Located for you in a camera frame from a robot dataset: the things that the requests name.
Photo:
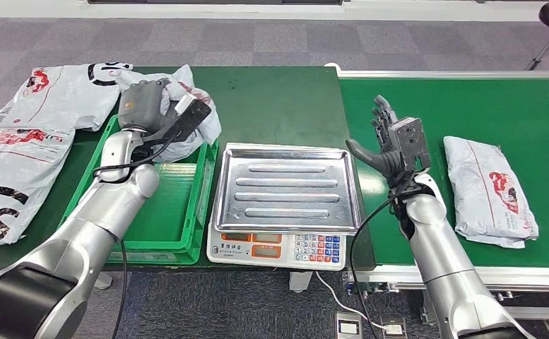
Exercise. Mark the steel scale tray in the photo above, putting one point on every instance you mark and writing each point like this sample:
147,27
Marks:
288,192

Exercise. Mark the green plastic crate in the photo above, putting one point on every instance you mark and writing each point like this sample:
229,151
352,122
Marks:
171,220

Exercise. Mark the square silver floor socket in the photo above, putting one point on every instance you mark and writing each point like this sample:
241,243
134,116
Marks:
349,326

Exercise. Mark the white electronic scale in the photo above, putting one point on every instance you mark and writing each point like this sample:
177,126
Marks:
274,252

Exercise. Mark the white parcel bag, curved black logo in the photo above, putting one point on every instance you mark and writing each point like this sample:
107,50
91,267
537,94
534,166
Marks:
63,98

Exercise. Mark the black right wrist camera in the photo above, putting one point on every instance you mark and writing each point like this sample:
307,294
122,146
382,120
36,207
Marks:
410,140

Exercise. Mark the floor socket with white plug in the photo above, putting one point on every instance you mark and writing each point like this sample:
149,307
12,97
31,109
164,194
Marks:
394,327

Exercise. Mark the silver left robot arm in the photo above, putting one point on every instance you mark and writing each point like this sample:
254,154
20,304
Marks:
91,210

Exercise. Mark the white table leg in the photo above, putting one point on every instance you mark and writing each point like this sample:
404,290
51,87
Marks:
300,280

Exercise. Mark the large white parcel, black letters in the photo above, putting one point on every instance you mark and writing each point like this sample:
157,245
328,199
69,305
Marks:
16,173

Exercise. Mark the small white parcel bag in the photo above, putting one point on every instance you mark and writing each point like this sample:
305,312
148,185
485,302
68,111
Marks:
185,77

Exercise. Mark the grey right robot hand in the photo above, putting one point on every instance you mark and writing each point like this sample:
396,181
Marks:
384,161

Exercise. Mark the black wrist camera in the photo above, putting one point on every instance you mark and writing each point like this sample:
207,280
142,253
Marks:
192,119
410,140

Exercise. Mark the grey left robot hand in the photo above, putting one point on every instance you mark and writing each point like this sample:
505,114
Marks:
140,107

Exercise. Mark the flat white parcel, red logo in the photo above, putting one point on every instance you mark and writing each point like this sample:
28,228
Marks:
480,196

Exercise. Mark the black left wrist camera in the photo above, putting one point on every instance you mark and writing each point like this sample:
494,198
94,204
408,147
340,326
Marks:
192,119

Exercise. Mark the green conveyor belt machine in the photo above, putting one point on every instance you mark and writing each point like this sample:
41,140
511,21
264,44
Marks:
442,103

